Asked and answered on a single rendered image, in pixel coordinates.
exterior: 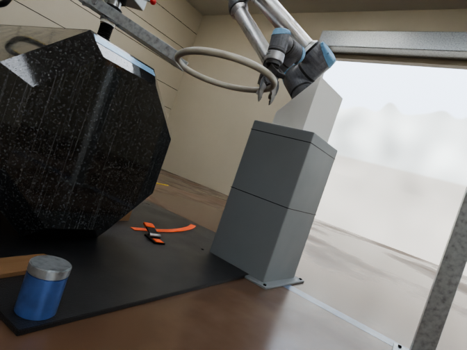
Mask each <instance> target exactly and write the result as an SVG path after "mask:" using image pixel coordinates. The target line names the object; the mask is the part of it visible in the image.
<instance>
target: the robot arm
mask: <svg viewBox="0 0 467 350"><path fill-rule="evenodd" d="M248 1H249V0H229V2H228V8H229V14H230V15H231V17H232V18H233V19H236V20H237V22H238V24H239V25H240V27H241V28H242V30H243V32H244V34H245V35H246V37H247V39H248V40H249V42H250V44H251V45H252V47H253V49H254V50H255V52H256V54H257V56H258V57H259V59H260V60H261V62H262V64H263V66H264V67H265V68H267V69H269V70H270V71H271V72H272V73H273V74H274V75H275V77H276V78H277V86H276V88H275V89H274V90H272V91H270V93H269V95H268V99H269V104H268V105H270V104H271V103H272V102H273V100H274V99H275V96H276V95H277V92H278V90H279V81H278V79H279V78H281V79H282V81H283V83H284V86H285V87H286V89H287V91H288V93H289V95H290V97H291V99H293V98H294V97H296V96H297V95H298V94H299V93H300V92H302V91H303V90H305V89H306V88H307V87H308V86H310V85H311V84H312V83H313V82H315V81H316V80H318V79H319V78H320V77H321V76H322V75H323V74H324V73H325V72H326V71H327V70H328V69H330V68H331V66H332V65H333V64H334V63H335V62H336V58H335V56H334V54H333V53H332V51H331V49H330V48H329V47H328V46H327V45H326V44H325V43H324V42H321V43H319V41H317V40H312V39H311V38H310V37H309V36H308V35H307V33H306V32H305V31H304V30H303V29H302V27H301V26H300V25H299V24H298V23H297V22H296V21H295V20H294V19H293V17H292V16H291V15H290V14H289V13H288V11H287V10H286V9H285V8H284V7H283V6H282V5H281V4H280V3H279V2H278V0H250V1H251V2H252V3H253V4H254V5H255V6H256V7H257V8H258V9H259V10H260V11H261V12H262V13H263V15H264V16H265V17H266V18H267V19H268V20H269V22H270V23H271V24H272V25H273V26H274V27H275V29H274V30H273V32H272V35H271V39H270V43H269V44H268V42H267V40H266V39H265V37H264V36H263V34H262V32H261V31H260V29H259V27H258V26H257V25H256V23H255V21H254V20H253V18H252V16H251V15H250V13H249V12H248V5H247V2H248ZM257 84H259V89H258V90H257V91H256V94H257V95H258V101H260V100H261V98H262V94H263V91H264V89H266V87H267V86H268V85H270V84H271V82H270V80H269V79H268V78H266V77H265V76H264V75H262V74H260V76H259V80H258V83H257Z"/></svg>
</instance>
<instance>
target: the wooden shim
mask: <svg viewBox="0 0 467 350"><path fill-rule="evenodd" d="M35 256H47V255H46V254H45V253H41V254H33V255H27V256H14V257H7V258H0V278H7V277H12V276H20V275H25V273H26V270H27V267H28V263H29V260H30V259H31V258H33V257H35Z"/></svg>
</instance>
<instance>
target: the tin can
mask: <svg viewBox="0 0 467 350"><path fill-rule="evenodd" d="M71 270H72V265H71V264H70V262H68V261H67V260H65V259H63V258H59V257H56V256H35V257H33V258H31V259H30V260H29V263H28V267H27V270H26V273H25V276H24V280H23V282H22V286H21V288H20V291H19V294H18V297H17V300H16V303H15V307H14V312H15V313H16V315H18V316H19V317H21V318H23V319H28V320H33V321H41V320H46V319H50V318H52V317H53V316H54V315H55V314H56V312H57V309H58V306H59V303H60V300H61V297H62V295H63V291H64V289H65V286H66V283H67V280H68V277H69V275H70V272H71Z"/></svg>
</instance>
